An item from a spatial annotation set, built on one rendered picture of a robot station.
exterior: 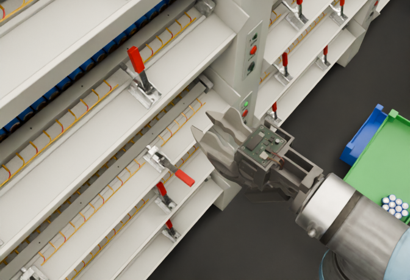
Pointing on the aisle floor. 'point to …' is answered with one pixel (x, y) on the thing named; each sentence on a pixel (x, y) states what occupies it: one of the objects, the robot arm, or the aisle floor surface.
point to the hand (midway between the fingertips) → (205, 126)
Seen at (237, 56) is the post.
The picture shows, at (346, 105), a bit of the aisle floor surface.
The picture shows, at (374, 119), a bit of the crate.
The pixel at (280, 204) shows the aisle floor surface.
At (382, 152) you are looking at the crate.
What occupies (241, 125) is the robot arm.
